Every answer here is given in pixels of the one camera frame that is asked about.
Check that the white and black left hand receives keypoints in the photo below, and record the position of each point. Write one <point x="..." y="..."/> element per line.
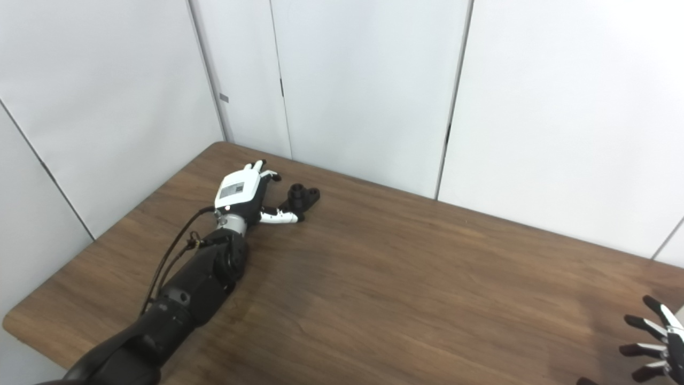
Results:
<point x="238" y="192"/>

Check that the white and black right hand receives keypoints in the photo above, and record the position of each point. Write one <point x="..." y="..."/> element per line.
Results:
<point x="676" y="342"/>

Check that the black flanged holder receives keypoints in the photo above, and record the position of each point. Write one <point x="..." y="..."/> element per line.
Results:
<point x="304" y="199"/>

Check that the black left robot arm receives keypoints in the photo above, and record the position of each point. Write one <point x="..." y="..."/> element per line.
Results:
<point x="192" y="294"/>

